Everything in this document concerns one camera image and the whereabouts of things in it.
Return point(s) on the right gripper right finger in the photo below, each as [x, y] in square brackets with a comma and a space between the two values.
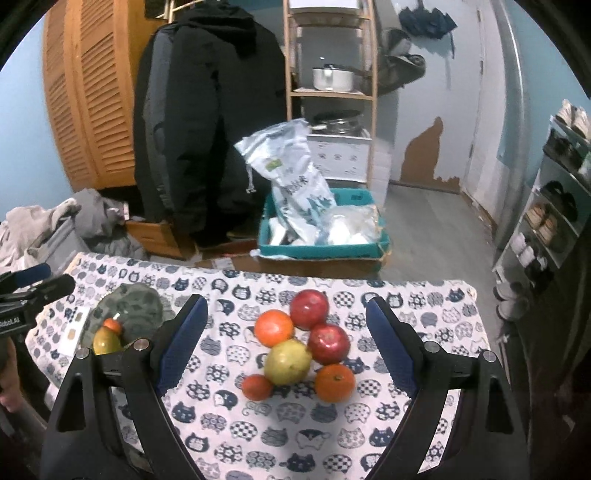
[487, 439]

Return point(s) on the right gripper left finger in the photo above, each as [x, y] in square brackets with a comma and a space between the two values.
[83, 439]

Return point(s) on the small dark tangerine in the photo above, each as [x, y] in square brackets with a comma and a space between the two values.
[257, 387]

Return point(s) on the red apple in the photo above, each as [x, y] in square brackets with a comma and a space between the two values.
[308, 309]
[328, 344]

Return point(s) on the yellow green pear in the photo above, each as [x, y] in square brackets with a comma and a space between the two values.
[287, 363]

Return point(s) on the large orange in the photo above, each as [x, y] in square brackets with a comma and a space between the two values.
[273, 327]

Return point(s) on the person's left hand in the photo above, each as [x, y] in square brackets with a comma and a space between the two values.
[11, 396]

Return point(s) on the yellow mango on plate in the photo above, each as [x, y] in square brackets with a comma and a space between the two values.
[106, 341]

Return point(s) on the small tangerine on plate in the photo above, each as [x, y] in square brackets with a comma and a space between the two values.
[113, 325]

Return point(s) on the grey clothes pile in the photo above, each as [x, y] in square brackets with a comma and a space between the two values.
[85, 222]

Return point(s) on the grey green patterned plate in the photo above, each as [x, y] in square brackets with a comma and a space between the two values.
[139, 309]

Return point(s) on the cat pattern tablecloth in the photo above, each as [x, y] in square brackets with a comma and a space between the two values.
[293, 434]

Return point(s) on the shoe rack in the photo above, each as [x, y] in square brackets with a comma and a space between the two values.
[555, 213]

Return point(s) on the clear plastic bag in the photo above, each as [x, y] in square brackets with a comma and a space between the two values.
[352, 225]

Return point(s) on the teal cardboard tray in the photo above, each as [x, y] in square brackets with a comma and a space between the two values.
[322, 251]

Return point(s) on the wooden louvered wardrobe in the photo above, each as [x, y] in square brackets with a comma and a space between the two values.
[91, 52]

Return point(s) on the white rice bag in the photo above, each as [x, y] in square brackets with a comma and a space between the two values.
[281, 154]

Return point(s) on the black hanging coat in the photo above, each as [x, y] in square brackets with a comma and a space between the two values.
[205, 81]

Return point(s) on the white patterned storage box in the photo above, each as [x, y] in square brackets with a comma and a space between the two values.
[341, 158]

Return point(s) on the steel pot lower shelf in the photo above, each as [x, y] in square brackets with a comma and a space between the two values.
[345, 122]

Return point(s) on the grey hanging bag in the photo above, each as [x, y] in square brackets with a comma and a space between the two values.
[397, 66]

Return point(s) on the wooden shelf rack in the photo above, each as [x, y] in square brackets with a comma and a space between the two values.
[342, 33]

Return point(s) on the dark blue folded umbrella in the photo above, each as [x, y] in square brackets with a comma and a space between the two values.
[433, 24]

